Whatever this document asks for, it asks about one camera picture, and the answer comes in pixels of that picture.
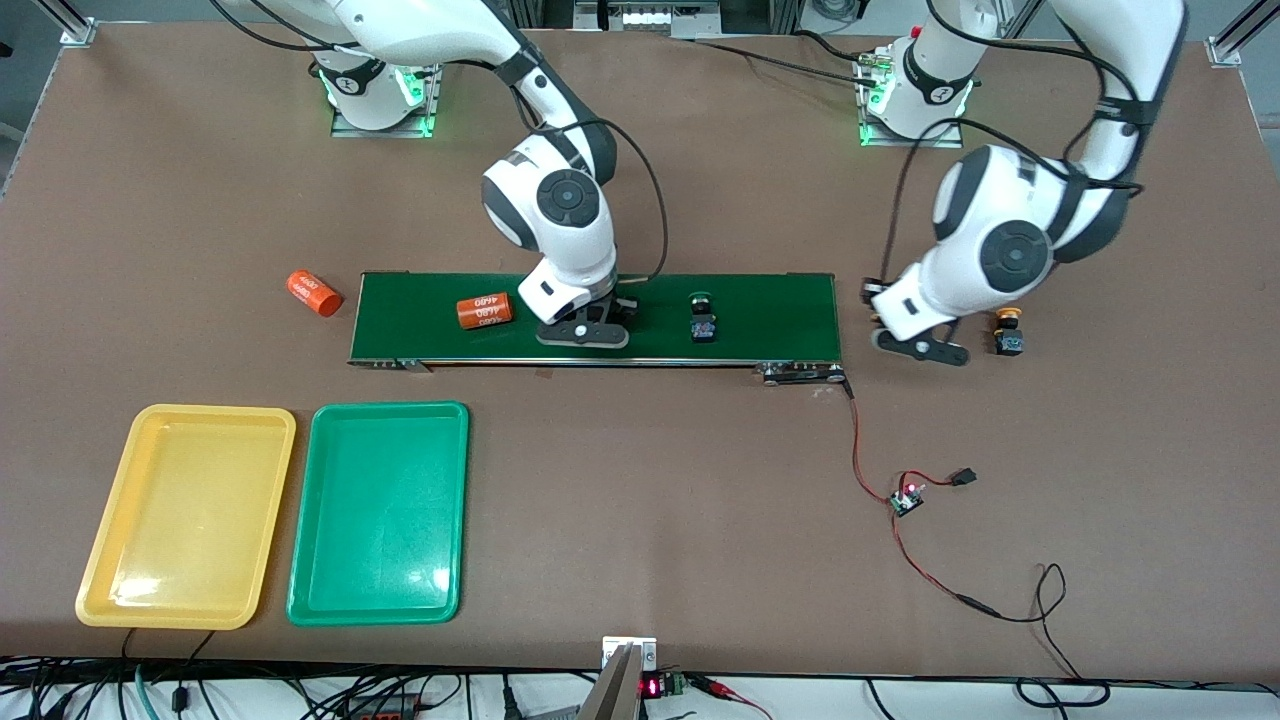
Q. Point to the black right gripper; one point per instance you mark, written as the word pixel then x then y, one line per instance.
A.
pixel 622 304

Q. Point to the green cap push button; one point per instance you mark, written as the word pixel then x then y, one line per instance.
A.
pixel 704 327

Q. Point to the orange cylinder white print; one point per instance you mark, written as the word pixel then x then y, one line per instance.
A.
pixel 485 311
pixel 315 294

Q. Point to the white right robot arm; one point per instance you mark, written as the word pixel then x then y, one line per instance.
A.
pixel 560 230

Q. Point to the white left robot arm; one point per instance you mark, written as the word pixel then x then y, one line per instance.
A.
pixel 1000 230

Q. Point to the green belt conveyor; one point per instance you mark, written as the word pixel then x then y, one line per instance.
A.
pixel 780 315

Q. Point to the small circuit board red LED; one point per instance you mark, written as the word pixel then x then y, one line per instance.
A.
pixel 907 497

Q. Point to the lit control box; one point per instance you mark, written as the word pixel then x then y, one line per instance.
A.
pixel 650 15

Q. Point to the green plastic tray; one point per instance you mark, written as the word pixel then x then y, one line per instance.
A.
pixel 380 540

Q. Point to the red digit display module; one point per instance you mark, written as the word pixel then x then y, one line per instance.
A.
pixel 652 687

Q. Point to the red clip lead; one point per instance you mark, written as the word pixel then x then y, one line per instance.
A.
pixel 715 688

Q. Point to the red black power strip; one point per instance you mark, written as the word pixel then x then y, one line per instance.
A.
pixel 385 712

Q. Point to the yellow plastic tray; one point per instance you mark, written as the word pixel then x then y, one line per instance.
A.
pixel 185 520

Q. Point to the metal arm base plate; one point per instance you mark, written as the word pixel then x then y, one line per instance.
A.
pixel 910 142
pixel 380 131

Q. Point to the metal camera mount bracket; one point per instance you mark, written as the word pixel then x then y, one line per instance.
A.
pixel 615 690

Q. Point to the aluminium corner post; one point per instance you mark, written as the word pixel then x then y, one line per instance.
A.
pixel 78 28
pixel 1235 40

